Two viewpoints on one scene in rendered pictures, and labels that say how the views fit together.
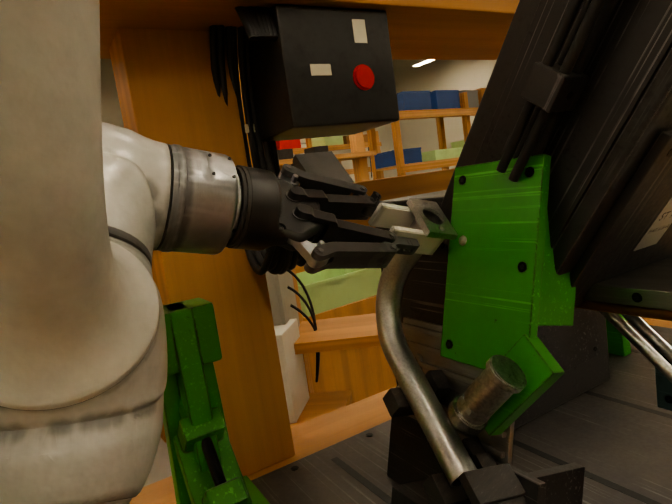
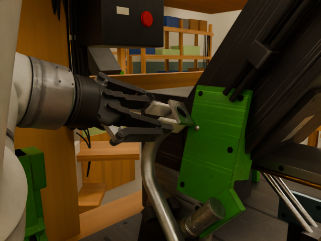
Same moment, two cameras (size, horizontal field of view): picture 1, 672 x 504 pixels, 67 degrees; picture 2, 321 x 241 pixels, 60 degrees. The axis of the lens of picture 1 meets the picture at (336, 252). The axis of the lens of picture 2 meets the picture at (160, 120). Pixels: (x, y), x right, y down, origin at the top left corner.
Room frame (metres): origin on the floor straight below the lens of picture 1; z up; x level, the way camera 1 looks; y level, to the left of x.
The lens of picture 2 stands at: (0.05, 0.04, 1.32)
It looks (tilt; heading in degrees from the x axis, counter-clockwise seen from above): 12 degrees down; 348
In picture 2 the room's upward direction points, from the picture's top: straight up
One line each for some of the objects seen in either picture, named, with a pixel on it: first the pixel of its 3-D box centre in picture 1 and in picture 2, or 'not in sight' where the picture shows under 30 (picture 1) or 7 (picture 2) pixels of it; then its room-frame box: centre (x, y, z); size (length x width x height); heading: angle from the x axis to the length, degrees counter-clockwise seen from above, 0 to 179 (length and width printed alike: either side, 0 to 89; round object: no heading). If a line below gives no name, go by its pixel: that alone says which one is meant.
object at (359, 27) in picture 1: (321, 77); (120, 13); (0.74, -0.01, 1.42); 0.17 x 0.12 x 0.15; 120
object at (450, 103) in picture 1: (459, 181); (173, 68); (6.48, -1.70, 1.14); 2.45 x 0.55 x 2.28; 124
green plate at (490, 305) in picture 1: (511, 258); (221, 141); (0.52, -0.18, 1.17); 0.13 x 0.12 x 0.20; 120
